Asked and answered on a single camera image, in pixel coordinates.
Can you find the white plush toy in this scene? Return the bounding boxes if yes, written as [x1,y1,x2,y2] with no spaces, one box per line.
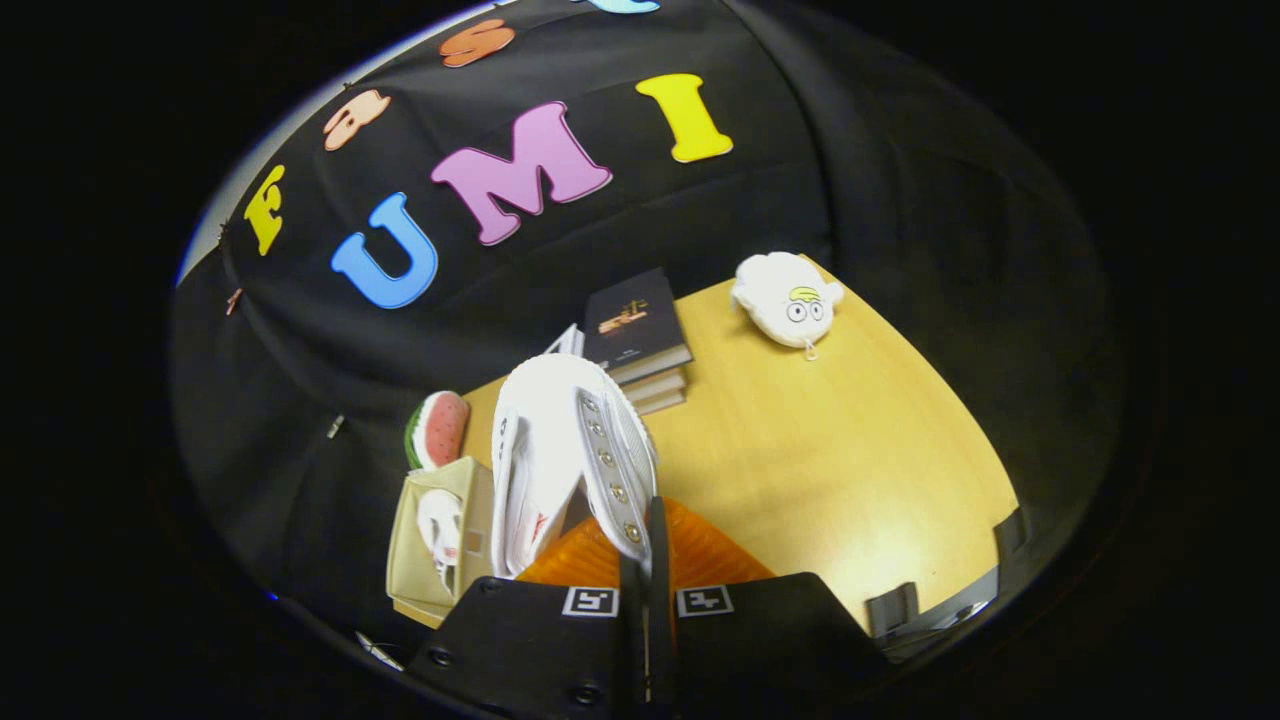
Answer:
[730,251,844,361]

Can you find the beige fabric storage box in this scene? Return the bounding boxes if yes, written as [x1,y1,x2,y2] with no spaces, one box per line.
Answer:
[385,456,498,629]

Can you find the watermelon slice plush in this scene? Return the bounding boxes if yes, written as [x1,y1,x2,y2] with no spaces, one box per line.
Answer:
[403,390,471,471]

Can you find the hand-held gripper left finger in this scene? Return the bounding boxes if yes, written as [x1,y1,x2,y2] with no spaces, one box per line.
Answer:
[405,510,649,720]

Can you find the black table bracket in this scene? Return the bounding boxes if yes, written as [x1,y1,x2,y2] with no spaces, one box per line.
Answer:
[865,582,921,638]
[993,507,1031,573]

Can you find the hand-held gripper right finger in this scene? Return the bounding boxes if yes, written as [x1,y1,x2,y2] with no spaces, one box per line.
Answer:
[646,495,893,720]

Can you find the black hardcover book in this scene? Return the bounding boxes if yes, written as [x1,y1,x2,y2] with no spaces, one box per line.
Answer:
[583,266,694,385]

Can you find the white canvas shoe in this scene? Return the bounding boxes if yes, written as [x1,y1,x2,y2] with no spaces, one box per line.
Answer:
[415,487,464,591]
[488,352,661,579]

